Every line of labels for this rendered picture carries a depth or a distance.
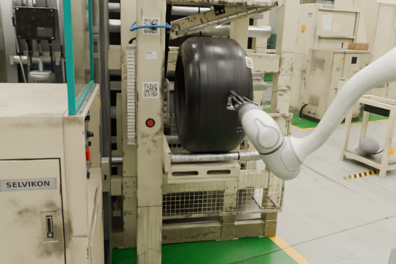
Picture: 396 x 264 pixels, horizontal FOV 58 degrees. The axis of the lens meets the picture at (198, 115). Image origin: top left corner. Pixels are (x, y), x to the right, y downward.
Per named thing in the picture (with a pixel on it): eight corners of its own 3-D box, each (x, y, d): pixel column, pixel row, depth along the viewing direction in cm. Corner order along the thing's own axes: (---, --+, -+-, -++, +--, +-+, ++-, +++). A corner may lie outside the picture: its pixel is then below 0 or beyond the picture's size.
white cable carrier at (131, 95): (127, 144, 171) (126, 43, 159) (127, 141, 175) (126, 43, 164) (137, 144, 171) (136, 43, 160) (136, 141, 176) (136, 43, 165)
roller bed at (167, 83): (135, 131, 209) (135, 81, 202) (134, 124, 223) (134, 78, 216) (168, 131, 213) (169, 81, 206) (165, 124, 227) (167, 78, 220)
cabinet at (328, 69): (323, 125, 592) (333, 50, 562) (300, 117, 642) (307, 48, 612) (362, 121, 631) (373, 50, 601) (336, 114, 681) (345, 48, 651)
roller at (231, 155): (168, 151, 170) (168, 158, 172) (169, 158, 166) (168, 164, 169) (238, 149, 176) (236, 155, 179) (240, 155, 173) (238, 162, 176)
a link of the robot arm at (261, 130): (233, 118, 123) (251, 144, 129) (247, 137, 109) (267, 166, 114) (259, 100, 122) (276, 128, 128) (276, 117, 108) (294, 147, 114)
